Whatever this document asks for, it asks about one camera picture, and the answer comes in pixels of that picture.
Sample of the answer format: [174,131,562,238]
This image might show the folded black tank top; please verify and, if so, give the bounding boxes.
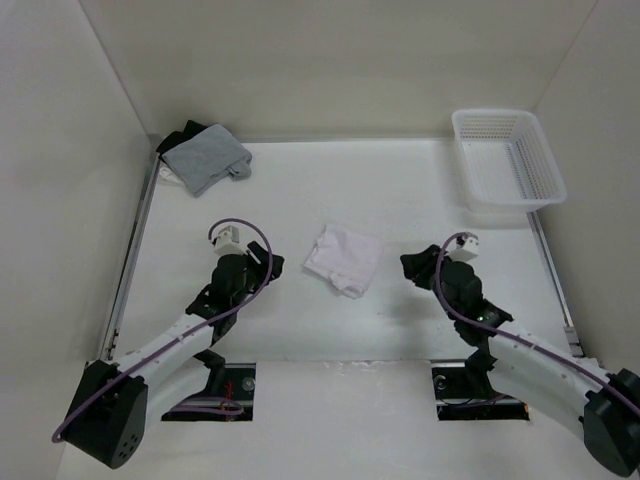
[156,120,208,156]

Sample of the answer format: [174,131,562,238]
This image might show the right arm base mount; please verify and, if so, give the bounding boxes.
[431,351,530,421]

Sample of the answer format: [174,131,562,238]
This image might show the folded white tank top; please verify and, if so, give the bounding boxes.
[158,166,184,187]

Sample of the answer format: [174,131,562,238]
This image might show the white plastic basket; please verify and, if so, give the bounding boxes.
[451,109,567,215]

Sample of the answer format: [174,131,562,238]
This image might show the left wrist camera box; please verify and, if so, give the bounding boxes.
[210,225,243,256]

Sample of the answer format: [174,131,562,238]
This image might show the folded grey tank top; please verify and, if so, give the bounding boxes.
[159,124,253,198]

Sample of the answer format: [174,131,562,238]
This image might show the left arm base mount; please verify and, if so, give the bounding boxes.
[161,350,257,422]

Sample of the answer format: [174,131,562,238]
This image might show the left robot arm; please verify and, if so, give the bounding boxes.
[53,241,285,469]

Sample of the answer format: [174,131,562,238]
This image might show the white tank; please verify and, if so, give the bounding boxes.
[158,166,184,187]
[303,224,384,299]

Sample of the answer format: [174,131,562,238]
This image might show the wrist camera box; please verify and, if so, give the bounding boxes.
[450,233,480,262]
[210,225,243,256]

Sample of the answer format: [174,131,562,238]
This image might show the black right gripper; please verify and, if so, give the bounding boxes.
[399,244,459,321]

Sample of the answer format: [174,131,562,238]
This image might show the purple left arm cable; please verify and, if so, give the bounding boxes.
[51,217,274,444]

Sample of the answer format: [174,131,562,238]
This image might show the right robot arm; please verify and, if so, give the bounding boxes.
[400,245,639,478]

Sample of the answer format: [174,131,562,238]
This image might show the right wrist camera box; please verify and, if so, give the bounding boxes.
[450,233,480,262]

